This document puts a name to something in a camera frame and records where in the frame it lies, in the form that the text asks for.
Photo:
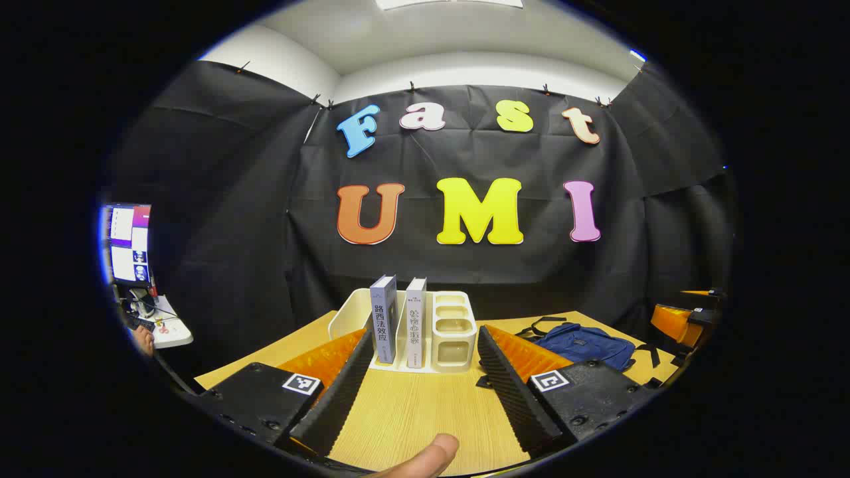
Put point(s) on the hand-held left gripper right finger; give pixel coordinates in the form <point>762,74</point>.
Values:
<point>511,392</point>

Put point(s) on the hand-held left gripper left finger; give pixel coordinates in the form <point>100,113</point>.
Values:
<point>339,398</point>

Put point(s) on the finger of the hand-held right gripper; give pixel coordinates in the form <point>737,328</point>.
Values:
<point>671,322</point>
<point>700,293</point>

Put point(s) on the white plastic bookshelf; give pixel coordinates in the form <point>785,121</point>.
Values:
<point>455,345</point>

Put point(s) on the blue schoolbag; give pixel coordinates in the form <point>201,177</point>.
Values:
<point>584,342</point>

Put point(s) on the lavender illustrated book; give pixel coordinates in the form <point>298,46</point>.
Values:
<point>383,318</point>

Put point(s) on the white grey book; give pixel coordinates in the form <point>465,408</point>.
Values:
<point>416,325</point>

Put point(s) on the black backdrop cloth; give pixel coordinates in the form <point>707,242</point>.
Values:
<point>265,232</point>

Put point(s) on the computer monitor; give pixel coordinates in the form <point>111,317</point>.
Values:
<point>129,242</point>

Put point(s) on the ceiling light panel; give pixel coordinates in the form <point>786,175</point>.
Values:
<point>451,2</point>

